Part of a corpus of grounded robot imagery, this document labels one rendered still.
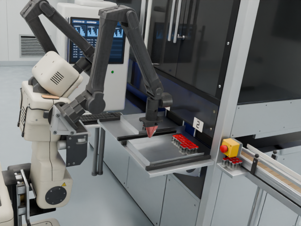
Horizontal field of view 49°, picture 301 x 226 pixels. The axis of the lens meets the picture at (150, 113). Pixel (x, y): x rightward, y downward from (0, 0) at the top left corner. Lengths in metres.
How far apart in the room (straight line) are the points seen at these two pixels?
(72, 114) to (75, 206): 1.56
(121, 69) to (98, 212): 1.15
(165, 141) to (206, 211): 0.46
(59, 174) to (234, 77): 0.96
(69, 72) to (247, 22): 0.83
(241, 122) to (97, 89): 0.82
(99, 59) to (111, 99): 1.18
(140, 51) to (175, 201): 1.14
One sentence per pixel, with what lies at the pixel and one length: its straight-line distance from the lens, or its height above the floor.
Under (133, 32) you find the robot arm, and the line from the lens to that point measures 1.37.
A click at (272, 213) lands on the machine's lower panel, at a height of 0.37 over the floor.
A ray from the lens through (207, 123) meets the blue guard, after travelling 1.83.
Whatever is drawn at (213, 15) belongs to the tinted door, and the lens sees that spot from 1.80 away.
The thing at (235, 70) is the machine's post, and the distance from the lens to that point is 1.65.
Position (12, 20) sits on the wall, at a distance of 6.82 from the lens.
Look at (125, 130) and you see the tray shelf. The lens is 2.04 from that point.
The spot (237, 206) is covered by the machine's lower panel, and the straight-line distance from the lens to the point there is 2.17.
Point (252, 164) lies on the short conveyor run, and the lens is 1.77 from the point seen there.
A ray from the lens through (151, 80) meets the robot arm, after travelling 1.48.
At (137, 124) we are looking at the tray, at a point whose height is 0.88.
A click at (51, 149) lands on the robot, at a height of 0.96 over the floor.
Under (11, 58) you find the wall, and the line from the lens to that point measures 6.94.
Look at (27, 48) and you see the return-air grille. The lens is 6.93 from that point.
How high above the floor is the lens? 1.71
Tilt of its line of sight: 21 degrees down
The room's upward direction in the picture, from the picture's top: 7 degrees clockwise
